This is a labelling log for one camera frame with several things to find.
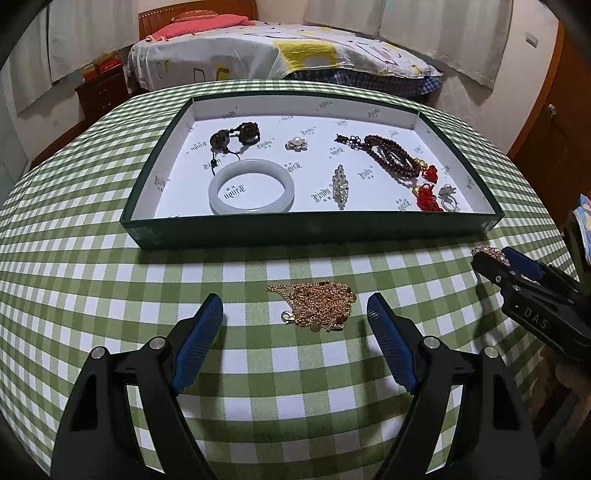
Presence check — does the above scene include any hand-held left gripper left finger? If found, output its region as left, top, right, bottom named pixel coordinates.
left=52, top=293, right=225, bottom=480

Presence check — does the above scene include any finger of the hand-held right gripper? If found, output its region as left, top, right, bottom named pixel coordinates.
left=501, top=247, right=580, bottom=296
left=471, top=251, right=555, bottom=291

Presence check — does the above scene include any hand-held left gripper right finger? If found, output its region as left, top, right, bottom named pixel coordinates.
left=367, top=292, right=541, bottom=480

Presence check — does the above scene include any rose gold brooch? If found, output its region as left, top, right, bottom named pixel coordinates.
left=472, top=246, right=511, bottom=267

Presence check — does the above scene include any gold chain necklace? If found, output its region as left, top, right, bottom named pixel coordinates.
left=265, top=279, right=358, bottom=333

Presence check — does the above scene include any green jewelry box tray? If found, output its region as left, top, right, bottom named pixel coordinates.
left=120, top=91, right=505, bottom=251

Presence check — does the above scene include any dark red bead necklace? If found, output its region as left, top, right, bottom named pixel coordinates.
left=335, top=133, right=439, bottom=185

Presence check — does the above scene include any rhinestone silver brooch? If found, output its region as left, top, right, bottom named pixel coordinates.
left=332, top=164, right=352, bottom=209

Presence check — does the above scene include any dark brown bead bracelet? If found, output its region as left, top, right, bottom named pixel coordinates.
left=209, top=121, right=262, bottom=175

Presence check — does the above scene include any dark chair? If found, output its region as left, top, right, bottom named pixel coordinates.
left=561, top=217, right=591, bottom=278

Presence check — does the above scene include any printed light blue cloth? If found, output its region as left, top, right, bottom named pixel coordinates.
left=573, top=194, right=591, bottom=266

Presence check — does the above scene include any red tassel charm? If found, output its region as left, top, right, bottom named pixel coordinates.
left=412, top=182, right=444, bottom=213

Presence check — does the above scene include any wooden door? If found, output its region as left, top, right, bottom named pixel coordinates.
left=505, top=21, right=591, bottom=222

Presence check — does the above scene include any green checked tablecloth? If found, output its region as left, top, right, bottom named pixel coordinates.
left=0, top=79, right=580, bottom=476

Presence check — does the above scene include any white jade bangle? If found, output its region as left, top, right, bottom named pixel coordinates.
left=208, top=158, right=296, bottom=215

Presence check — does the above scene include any blue plaid bed sheet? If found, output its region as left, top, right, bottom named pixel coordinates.
left=281, top=69, right=441, bottom=100

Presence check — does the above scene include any white curtain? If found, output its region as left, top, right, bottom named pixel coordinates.
left=379, top=0, right=513, bottom=90
left=9, top=0, right=139, bottom=114
left=302, top=0, right=386, bottom=35

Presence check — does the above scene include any dark wooden nightstand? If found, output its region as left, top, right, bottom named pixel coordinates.
left=75, top=65, right=132, bottom=123

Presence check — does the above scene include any red box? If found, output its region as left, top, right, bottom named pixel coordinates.
left=82, top=51, right=123, bottom=81

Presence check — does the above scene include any bed with patterned quilt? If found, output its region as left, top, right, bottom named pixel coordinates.
left=128, top=21, right=444, bottom=93

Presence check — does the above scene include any pink pillow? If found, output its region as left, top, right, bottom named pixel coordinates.
left=147, top=14, right=254, bottom=42

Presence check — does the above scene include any wooden headboard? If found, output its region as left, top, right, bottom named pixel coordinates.
left=139, top=0, right=257, bottom=28

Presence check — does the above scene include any silver ring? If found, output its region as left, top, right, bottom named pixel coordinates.
left=436, top=184, right=460, bottom=212

